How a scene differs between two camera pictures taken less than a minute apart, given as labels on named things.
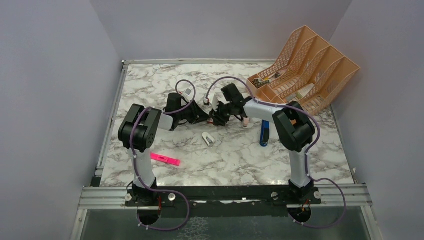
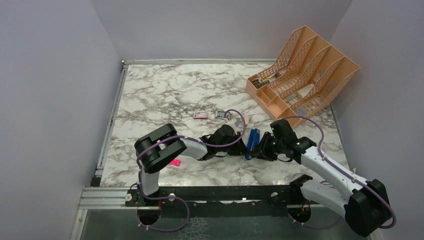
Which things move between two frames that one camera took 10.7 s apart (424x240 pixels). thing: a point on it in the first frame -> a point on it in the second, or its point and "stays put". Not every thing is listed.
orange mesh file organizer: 310,72 stays put
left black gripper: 198,114 -> 240,149
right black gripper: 217,119 -> 262,151
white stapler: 208,139 stays put
